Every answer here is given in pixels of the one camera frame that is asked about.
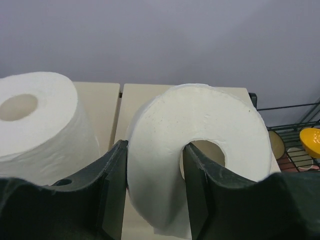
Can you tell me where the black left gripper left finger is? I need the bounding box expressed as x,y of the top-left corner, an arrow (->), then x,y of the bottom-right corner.
0,140 -> 128,240

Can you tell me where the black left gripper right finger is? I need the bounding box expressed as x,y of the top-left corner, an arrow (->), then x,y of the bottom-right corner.
183,143 -> 320,240

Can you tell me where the white paper towel roll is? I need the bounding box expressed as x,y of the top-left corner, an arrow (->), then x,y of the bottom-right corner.
0,72 -> 100,185
124,83 -> 273,240

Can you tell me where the small cream saucer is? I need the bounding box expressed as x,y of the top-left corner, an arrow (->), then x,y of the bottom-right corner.
287,147 -> 314,171

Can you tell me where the beige ceramic bowl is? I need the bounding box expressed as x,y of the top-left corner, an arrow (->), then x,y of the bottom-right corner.
268,131 -> 285,160

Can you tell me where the orange bowl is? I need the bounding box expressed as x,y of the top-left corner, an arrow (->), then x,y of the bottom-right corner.
299,128 -> 320,159

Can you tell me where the black wire rack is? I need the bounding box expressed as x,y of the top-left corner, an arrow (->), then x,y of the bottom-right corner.
249,92 -> 320,167

